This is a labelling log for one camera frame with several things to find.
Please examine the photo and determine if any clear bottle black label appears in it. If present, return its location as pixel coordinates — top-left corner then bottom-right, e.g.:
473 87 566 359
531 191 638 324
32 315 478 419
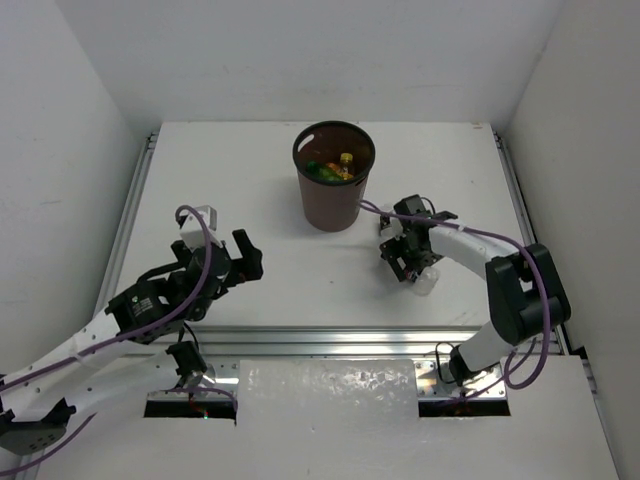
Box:
378 204 401 239
408 267 440 297

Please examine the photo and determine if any clear bottle yellow cap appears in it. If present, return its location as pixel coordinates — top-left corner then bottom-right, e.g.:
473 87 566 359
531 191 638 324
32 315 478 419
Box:
339 152 354 181

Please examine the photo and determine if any green plastic bottle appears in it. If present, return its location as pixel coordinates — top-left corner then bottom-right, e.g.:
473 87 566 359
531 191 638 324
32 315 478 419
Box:
306 161 343 182

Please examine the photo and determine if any orange juice bottle front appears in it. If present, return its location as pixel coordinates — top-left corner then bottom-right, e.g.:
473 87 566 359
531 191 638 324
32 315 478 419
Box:
326 162 344 177

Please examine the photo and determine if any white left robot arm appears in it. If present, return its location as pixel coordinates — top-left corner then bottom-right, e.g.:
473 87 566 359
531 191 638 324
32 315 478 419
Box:
1 230 263 456

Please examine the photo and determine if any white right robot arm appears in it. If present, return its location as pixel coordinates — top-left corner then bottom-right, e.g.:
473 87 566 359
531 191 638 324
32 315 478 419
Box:
379 195 571 390

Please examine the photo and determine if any brown garbage bin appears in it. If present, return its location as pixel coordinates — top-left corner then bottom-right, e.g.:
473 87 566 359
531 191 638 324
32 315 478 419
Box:
292 120 376 232

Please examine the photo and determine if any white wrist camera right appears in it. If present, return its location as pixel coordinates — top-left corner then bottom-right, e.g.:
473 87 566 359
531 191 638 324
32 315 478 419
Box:
380 214 409 241

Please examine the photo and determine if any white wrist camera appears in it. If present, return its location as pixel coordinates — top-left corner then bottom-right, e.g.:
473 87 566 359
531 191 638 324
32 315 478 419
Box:
175 205 222 251
380 214 409 241

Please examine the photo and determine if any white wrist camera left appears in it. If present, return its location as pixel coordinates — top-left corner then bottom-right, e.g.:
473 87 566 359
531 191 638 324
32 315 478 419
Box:
175 205 222 251

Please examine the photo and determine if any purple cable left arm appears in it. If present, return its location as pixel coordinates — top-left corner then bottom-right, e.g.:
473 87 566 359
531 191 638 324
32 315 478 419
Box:
0 204 215 476

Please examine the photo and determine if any aluminium frame rail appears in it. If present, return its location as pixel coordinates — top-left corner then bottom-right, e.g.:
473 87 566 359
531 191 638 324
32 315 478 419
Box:
14 124 599 480

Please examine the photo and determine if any black cable loop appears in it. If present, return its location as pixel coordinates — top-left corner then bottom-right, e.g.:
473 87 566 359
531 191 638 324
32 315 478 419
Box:
433 341 459 385

